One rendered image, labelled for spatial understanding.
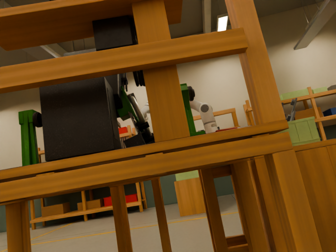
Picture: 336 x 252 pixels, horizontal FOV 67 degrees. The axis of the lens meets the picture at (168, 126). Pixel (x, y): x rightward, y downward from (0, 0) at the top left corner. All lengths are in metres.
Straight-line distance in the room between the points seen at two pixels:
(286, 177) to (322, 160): 0.83
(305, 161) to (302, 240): 0.82
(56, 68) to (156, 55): 0.39
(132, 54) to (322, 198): 1.43
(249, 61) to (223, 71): 6.22
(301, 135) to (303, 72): 5.85
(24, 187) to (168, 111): 0.61
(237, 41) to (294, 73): 6.56
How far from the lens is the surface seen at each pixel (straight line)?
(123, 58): 1.04
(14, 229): 1.84
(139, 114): 1.31
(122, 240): 1.81
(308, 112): 6.86
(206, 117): 1.86
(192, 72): 7.35
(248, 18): 1.22
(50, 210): 7.64
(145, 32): 1.14
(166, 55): 1.03
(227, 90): 7.17
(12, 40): 1.47
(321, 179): 1.87
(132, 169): 0.98
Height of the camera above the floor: 0.75
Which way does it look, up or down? 11 degrees up
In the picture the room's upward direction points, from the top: 10 degrees counter-clockwise
